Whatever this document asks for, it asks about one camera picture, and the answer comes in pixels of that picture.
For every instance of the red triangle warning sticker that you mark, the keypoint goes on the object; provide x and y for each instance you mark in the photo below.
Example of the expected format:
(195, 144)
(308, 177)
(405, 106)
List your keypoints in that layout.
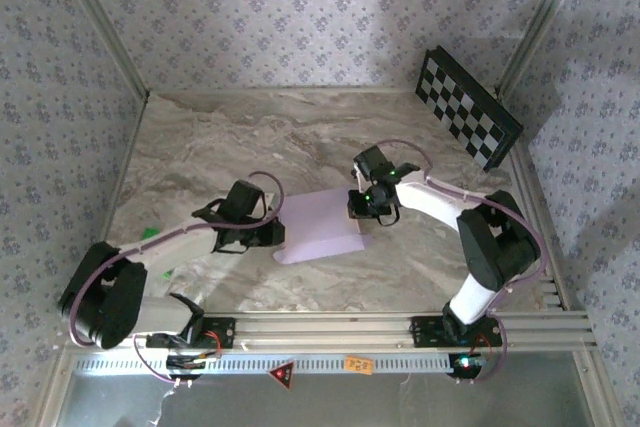
(281, 374)

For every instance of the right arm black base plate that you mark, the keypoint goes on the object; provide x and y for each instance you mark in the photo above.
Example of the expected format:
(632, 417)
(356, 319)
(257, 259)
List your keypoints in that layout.
(425, 332)

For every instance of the right aluminium side rail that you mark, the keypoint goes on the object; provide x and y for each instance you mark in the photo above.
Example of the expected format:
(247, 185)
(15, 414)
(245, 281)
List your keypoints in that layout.
(525, 182)

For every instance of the aluminium profile rail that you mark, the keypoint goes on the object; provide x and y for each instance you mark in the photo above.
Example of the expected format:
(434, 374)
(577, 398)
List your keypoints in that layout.
(320, 329)

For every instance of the grey metal sheet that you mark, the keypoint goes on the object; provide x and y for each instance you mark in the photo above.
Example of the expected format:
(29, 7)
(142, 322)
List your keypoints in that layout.
(350, 402)

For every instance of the left aluminium side rail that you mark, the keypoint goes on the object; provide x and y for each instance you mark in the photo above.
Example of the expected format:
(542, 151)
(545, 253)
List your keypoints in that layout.
(124, 172)

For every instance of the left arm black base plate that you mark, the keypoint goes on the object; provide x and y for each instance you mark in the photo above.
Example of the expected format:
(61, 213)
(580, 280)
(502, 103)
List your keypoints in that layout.
(225, 332)

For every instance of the orange paper label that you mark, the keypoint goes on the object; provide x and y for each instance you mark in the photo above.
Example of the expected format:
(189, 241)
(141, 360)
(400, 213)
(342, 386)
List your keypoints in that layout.
(360, 364)

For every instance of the right aluminium frame post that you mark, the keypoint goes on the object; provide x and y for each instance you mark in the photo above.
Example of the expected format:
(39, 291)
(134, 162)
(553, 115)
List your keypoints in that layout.
(541, 22)

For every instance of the aluminium side rail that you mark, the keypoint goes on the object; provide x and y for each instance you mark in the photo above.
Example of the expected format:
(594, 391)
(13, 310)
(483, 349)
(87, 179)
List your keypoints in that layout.
(525, 182)
(124, 172)

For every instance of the white and lilac paper box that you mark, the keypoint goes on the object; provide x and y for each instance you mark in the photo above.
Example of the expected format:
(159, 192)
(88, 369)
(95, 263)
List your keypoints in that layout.
(320, 227)

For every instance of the black white checkerboard panel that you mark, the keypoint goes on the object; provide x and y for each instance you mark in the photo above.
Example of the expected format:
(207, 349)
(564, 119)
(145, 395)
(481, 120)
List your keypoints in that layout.
(465, 107)

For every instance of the aluminium frame post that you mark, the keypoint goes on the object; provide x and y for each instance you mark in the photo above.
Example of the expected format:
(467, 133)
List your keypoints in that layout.
(541, 22)
(102, 22)

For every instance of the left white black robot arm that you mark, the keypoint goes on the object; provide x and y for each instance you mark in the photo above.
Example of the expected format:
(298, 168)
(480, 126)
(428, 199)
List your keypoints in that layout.
(170, 244)

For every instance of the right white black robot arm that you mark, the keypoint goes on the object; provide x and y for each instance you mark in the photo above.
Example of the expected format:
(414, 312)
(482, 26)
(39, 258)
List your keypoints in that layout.
(435, 199)

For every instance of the left aluminium frame post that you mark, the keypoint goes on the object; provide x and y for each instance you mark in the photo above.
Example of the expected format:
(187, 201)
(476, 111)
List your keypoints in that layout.
(102, 22)

